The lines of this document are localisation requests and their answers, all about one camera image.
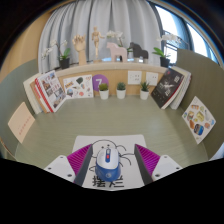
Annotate green desk partition panel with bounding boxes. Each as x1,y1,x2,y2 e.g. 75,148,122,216
0,59,39,158
175,48,224,159

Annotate white orchid in black pot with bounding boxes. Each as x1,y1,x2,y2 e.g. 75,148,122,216
151,33,183,69
41,39,72,70
105,30,129,51

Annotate red-edged photo magazine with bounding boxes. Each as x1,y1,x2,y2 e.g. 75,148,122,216
34,69,68,114

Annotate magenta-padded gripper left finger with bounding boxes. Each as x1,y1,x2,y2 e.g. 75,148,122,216
43,143,94,187

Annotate white illustrated picture card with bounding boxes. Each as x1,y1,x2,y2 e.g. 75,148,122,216
62,74,95,100

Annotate white mouse pad with drawing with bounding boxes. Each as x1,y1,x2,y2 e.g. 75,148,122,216
71,134,148,191

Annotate pale pink card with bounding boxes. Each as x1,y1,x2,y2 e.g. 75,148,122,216
7,101,36,145

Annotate black horse figurine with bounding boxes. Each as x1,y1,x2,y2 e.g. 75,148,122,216
128,41,150,64

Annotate dark-framed window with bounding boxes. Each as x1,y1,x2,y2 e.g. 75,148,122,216
148,1,224,66

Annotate small plant in white pot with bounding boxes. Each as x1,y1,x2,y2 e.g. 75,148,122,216
139,80,151,101
115,81,127,100
98,82,110,101

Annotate purple round sign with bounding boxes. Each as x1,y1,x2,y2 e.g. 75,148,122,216
91,73,110,93

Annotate pink horse figurine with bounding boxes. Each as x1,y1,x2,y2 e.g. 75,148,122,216
105,41,129,63

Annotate white card with colourful stickers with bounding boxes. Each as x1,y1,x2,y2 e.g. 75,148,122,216
181,95,217,145

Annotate blue and white computer mouse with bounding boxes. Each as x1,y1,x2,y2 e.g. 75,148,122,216
94,147,122,183

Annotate grey curtain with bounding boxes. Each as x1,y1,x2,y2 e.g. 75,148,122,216
37,0,163,74

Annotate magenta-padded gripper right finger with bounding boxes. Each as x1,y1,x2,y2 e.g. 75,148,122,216
134,143,184,185

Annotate white spiral-bound books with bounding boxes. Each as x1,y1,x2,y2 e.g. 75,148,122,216
169,65,193,111

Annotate wooden mannequin figure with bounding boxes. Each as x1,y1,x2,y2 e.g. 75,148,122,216
91,26,106,64

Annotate white book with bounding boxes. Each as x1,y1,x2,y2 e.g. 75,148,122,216
22,73,43,115

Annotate white wall socket panel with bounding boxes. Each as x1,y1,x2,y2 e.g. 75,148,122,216
127,70,143,86
145,71,160,87

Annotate black book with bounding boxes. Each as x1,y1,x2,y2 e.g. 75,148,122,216
150,67,185,110

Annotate wooden hand model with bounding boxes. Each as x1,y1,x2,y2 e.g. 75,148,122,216
72,34,88,66

